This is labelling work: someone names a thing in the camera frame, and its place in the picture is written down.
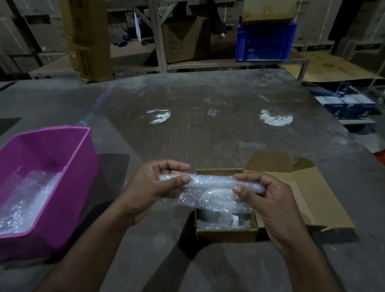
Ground person's left hand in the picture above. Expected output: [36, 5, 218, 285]
[114, 154, 194, 234]

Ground person's right hand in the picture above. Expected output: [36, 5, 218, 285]
[225, 169, 321, 259]

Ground small brown cardboard box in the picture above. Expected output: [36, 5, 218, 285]
[187, 142, 364, 259]

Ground bubble items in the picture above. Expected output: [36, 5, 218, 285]
[195, 205, 253, 235]

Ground clear bubble wrap sheet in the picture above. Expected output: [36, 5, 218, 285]
[155, 168, 267, 218]

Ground pile of bubble wrap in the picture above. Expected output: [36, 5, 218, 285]
[0, 163, 62, 243]

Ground person's left forearm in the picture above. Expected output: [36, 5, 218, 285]
[32, 200, 137, 292]

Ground dark blue product box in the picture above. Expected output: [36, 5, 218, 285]
[315, 78, 352, 97]

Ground flattened printed cardboard sheet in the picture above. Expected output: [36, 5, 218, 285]
[280, 47, 385, 91]

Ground tall narrow cardboard carton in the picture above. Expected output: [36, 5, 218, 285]
[37, 0, 122, 85]

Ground flat cardboard sheet with tape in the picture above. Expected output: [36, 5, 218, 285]
[241, 0, 298, 29]

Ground pink plastic bin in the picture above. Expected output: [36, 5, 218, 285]
[0, 117, 104, 275]

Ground small dark object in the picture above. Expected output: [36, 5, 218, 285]
[112, 26, 132, 47]

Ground open brown carton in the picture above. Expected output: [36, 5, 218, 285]
[159, 12, 214, 69]

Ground white paper sheet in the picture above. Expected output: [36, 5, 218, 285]
[130, 11, 146, 44]

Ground grey metal storage rack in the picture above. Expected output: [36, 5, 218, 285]
[29, 0, 317, 109]

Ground blue plastic crate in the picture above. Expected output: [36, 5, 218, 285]
[234, 16, 298, 68]

